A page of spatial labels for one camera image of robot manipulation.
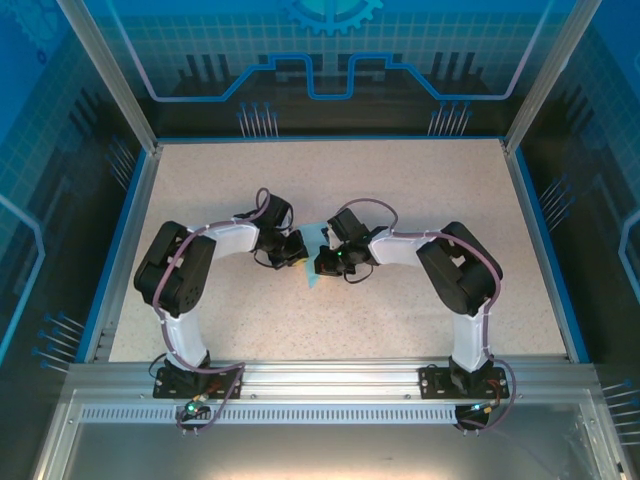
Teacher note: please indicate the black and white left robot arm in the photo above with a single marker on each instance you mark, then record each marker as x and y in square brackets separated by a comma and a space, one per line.
[175, 280]

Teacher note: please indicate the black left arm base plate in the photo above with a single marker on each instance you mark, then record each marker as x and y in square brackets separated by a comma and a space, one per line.
[165, 387]

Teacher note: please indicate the connector board with green light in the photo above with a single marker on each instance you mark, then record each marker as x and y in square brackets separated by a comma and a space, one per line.
[192, 409]
[482, 407]

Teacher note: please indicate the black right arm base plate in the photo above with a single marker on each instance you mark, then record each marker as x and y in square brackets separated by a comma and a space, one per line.
[430, 382]

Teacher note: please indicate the aluminium table side rail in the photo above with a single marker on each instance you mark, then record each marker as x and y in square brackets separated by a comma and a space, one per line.
[529, 225]
[129, 260]

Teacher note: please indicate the light blue paper sheet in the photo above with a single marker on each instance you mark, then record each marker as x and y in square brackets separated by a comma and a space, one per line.
[310, 275]

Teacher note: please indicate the grey sheet metal panel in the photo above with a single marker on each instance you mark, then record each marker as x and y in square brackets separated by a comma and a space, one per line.
[320, 455]

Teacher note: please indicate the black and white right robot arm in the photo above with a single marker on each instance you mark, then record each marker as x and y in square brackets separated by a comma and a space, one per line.
[460, 280]

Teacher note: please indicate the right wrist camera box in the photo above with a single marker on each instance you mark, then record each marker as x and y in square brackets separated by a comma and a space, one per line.
[326, 237]

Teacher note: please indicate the aluminium mounting rail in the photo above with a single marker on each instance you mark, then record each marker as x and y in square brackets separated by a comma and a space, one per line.
[325, 380]

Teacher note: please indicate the blue table border frame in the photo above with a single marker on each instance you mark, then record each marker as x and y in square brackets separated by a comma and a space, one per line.
[330, 138]

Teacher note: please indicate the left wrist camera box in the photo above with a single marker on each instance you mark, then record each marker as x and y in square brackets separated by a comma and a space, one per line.
[293, 227]

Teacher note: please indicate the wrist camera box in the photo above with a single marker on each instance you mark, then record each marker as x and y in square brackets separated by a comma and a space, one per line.
[293, 227]
[326, 237]

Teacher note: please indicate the aluminium frame post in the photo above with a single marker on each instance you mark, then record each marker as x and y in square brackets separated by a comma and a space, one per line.
[110, 75]
[547, 75]

